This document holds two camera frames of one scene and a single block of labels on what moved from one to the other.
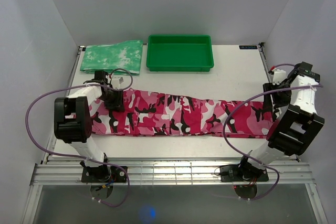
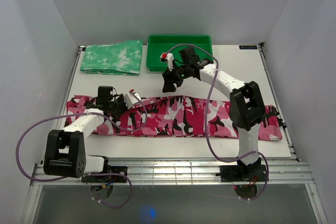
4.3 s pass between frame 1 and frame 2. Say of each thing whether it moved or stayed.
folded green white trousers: stayed
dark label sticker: stayed
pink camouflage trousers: stayed
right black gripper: moved
